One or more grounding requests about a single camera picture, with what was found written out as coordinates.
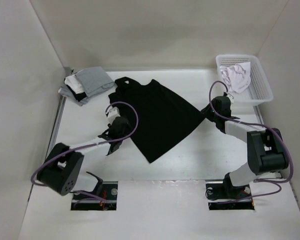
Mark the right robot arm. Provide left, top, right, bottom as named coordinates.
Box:
left=201, top=95, right=290, bottom=202

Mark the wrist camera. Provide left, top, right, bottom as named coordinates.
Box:
left=105, top=107, right=120, bottom=123
left=223, top=91, right=235, bottom=104

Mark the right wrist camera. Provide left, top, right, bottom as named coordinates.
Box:
left=223, top=91, right=235, bottom=104

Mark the white tank top in basket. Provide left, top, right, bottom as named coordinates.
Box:
left=219, top=62, right=251, bottom=94

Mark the white plastic basket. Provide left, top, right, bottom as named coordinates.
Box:
left=215, top=54, right=274, bottom=107

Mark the black tank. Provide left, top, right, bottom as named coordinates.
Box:
left=108, top=77, right=204, bottom=163
left=72, top=92, right=87, bottom=102

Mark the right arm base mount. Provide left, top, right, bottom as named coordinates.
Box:
left=205, top=181, right=255, bottom=211

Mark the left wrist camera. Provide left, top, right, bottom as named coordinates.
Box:
left=105, top=107, right=120, bottom=123

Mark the folded white tank top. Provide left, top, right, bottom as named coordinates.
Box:
left=64, top=74, right=85, bottom=94

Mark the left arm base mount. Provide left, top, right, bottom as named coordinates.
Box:
left=70, top=181, right=119, bottom=212

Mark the bottom grey folded tank top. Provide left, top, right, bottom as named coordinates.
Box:
left=58, top=84, right=89, bottom=106

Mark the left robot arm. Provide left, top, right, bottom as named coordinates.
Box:
left=31, top=116, right=136, bottom=200

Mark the folded black tank top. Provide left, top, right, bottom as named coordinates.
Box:
left=72, top=92, right=87, bottom=102

